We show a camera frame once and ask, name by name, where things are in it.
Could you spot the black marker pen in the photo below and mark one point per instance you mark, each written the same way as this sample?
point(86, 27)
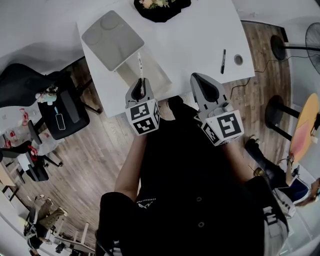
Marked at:
point(223, 61)

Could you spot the artificial flower bunch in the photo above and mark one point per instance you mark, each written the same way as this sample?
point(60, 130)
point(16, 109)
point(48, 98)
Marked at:
point(155, 3)

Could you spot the large black office chair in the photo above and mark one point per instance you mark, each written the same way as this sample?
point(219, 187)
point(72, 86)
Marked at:
point(20, 85)

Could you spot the light wooden desk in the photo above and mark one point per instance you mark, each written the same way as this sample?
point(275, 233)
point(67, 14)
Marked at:
point(6, 176)

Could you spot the round orange table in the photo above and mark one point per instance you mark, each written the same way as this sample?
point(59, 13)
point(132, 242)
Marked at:
point(303, 130)

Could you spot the person's right forearm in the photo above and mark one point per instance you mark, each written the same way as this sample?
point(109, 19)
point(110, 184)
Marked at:
point(237, 162)

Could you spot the grey round desk grommet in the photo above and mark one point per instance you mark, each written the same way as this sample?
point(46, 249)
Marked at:
point(238, 59)

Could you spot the grey striped garment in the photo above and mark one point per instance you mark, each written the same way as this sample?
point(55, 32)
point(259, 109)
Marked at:
point(275, 230)

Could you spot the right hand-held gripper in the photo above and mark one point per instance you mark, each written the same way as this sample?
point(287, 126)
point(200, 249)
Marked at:
point(227, 126)

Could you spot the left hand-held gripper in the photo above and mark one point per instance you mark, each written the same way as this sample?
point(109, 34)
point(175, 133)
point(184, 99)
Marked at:
point(145, 122)

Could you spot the black stool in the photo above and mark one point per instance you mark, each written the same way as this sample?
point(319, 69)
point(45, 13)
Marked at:
point(273, 110)

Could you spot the grey square tray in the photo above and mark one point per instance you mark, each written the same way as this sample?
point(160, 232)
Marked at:
point(112, 40)

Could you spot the smartphone with light case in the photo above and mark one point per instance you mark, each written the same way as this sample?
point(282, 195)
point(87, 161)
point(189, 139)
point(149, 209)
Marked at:
point(60, 121)

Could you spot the pile of red-print packaging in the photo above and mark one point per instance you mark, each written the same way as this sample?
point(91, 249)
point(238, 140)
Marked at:
point(15, 125)

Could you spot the person's left forearm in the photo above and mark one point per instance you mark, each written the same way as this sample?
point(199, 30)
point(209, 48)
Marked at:
point(130, 170)

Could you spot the black standing fan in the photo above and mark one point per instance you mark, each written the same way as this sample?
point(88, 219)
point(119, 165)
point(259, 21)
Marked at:
point(278, 47)

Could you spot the plush toy bundle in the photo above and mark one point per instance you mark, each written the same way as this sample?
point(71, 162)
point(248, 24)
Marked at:
point(46, 96)

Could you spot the person's black clothing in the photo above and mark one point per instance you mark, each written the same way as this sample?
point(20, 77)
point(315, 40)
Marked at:
point(182, 175)

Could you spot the white pen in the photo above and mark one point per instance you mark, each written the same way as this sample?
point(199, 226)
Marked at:
point(140, 65)

